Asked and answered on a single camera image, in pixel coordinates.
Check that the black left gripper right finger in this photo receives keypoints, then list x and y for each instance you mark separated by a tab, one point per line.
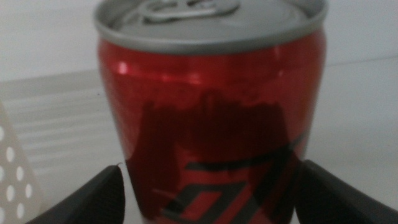
329	199

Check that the red cola can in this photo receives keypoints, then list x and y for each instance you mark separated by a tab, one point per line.
211	93

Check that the white perforated plastic basket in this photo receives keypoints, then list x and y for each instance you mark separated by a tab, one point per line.
15	199

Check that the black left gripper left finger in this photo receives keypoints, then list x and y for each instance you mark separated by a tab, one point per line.
99	202

